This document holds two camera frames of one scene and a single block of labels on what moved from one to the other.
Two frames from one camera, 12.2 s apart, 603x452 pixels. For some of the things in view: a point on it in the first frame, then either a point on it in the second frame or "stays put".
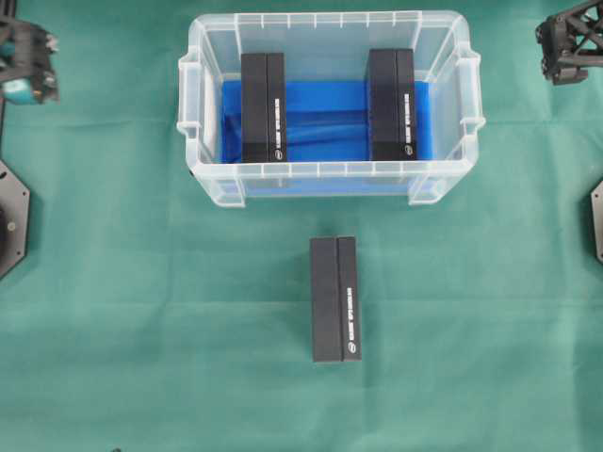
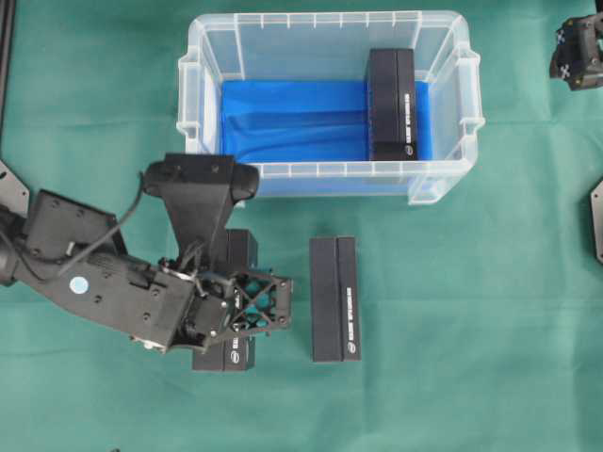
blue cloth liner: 327,141 stays put
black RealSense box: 263,108 -> 235,352
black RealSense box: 335,307 stays put
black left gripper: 26,72 -> 162,307
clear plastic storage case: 331,104 stays put
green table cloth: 145,315 stays put
